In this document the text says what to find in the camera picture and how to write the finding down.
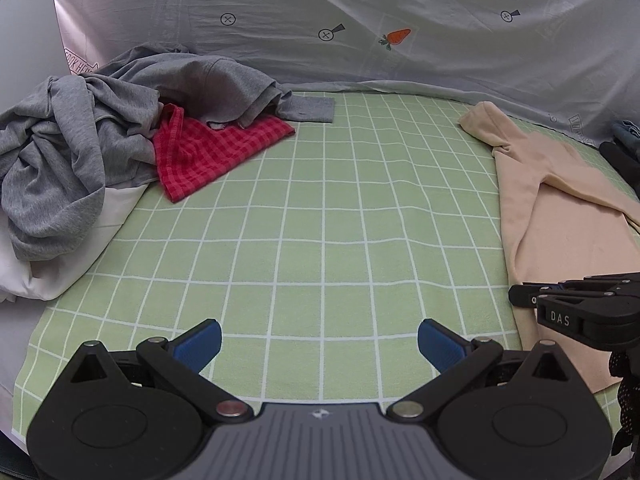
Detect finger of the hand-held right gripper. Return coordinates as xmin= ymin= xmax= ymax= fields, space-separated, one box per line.
xmin=509 ymin=274 xmax=640 ymax=308

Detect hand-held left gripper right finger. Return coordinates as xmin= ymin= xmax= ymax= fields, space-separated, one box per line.
xmin=387 ymin=318 xmax=585 ymax=418

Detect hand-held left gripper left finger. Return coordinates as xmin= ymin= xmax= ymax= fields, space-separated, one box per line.
xmin=60 ymin=318 xmax=253 ymax=418

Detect beige long-sleeved top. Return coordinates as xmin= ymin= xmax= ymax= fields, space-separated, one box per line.
xmin=458 ymin=101 xmax=640 ymax=393

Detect person's right hand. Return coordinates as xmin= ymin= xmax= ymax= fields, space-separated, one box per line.
xmin=607 ymin=350 xmax=640 ymax=456

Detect white pillow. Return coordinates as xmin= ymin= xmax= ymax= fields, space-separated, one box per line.
xmin=0 ymin=182 xmax=151 ymax=303

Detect folded black garment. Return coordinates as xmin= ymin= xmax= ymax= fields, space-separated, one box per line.
xmin=599 ymin=141 xmax=640 ymax=192

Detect green grid bed sheet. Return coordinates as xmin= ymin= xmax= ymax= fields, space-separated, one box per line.
xmin=10 ymin=91 xmax=640 ymax=441

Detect folded blue jeans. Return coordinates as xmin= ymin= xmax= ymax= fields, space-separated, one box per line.
xmin=612 ymin=119 xmax=640 ymax=147

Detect red checked cloth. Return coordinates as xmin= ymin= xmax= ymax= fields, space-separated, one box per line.
xmin=152 ymin=104 xmax=296 ymax=204

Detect grey ribbed-hem garment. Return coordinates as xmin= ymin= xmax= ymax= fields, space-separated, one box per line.
xmin=0 ymin=76 xmax=161 ymax=263

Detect carrot print grey sheet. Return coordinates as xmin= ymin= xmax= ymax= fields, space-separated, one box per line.
xmin=50 ymin=0 xmax=640 ymax=148

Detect white board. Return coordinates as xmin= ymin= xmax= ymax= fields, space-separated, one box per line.
xmin=0 ymin=0 xmax=68 ymax=116

